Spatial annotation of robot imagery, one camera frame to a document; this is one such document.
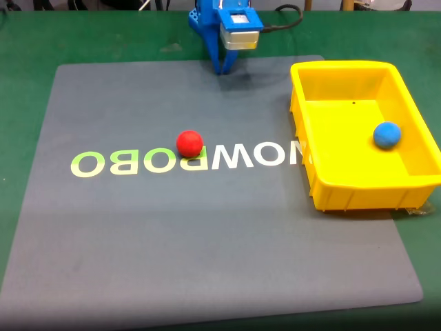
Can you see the blue foam ball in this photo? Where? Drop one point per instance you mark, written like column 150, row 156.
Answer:
column 387, row 135

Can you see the red foam ball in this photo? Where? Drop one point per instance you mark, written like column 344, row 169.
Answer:
column 189, row 143

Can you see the yellow plastic bin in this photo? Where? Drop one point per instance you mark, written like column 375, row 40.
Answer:
column 344, row 145

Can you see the wooden furniture leg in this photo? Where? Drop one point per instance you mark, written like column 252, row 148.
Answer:
column 348, row 5
column 308, row 4

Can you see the grey mat with lettering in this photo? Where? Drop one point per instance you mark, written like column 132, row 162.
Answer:
column 172, row 234

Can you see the clear tape piece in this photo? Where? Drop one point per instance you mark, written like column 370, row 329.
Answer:
column 422, row 208

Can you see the silver camera in blue mount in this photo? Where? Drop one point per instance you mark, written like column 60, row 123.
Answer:
column 239, row 38

